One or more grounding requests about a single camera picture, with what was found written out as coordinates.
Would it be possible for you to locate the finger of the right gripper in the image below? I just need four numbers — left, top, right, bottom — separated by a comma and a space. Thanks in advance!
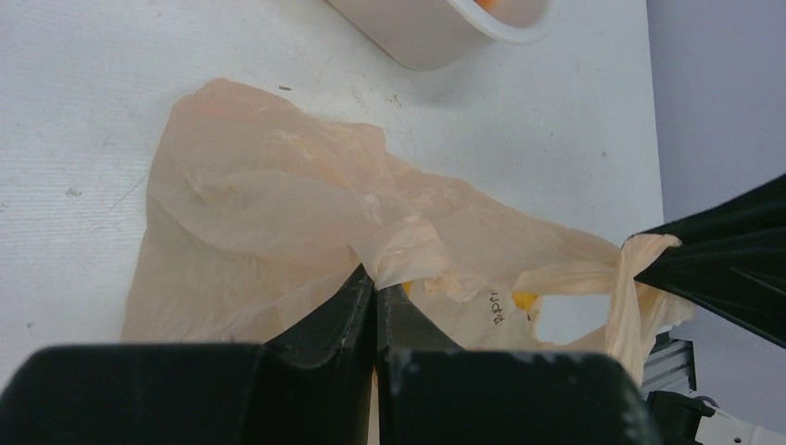
636, 176, 785, 347

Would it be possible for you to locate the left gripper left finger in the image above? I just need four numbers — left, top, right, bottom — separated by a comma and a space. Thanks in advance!
1, 268, 375, 444

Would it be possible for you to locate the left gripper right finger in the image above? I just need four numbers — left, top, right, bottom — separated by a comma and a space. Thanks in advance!
376, 286, 661, 444

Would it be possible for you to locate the orange translucent plastic bag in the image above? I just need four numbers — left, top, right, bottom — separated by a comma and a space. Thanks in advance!
120, 79, 695, 383

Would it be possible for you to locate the white plastic tub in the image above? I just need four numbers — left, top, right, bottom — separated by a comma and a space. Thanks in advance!
330, 0, 561, 71

